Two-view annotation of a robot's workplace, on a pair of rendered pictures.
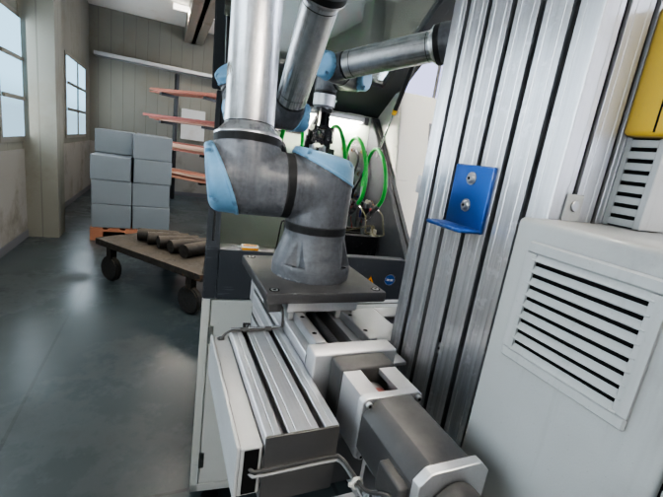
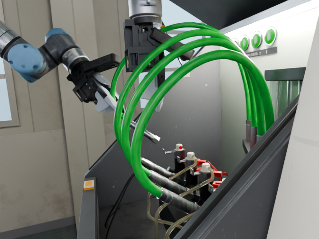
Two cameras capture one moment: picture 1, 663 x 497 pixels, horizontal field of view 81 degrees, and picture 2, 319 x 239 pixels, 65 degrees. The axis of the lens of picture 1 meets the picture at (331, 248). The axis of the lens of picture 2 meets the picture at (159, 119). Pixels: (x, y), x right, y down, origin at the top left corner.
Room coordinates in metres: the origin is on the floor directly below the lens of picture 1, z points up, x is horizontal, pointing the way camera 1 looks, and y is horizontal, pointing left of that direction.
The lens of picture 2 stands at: (1.46, -0.50, 1.28)
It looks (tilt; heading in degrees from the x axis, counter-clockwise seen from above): 9 degrees down; 94
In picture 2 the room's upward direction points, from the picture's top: 3 degrees counter-clockwise
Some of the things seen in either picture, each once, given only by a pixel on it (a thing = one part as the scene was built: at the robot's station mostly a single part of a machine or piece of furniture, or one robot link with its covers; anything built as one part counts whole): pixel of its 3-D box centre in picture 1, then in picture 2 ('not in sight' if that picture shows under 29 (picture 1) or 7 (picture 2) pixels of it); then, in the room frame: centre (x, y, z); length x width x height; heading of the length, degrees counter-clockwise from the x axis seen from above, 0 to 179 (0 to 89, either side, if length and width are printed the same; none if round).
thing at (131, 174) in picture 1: (133, 182); not in sight; (4.79, 2.54, 0.60); 1.20 x 0.80 x 1.19; 26
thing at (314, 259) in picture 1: (313, 248); not in sight; (0.73, 0.04, 1.09); 0.15 x 0.15 x 0.10
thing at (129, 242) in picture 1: (184, 230); not in sight; (3.09, 1.21, 0.50); 1.32 x 0.74 x 1.01; 61
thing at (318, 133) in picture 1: (321, 126); (144, 47); (1.39, 0.09, 1.35); 0.09 x 0.08 x 0.12; 18
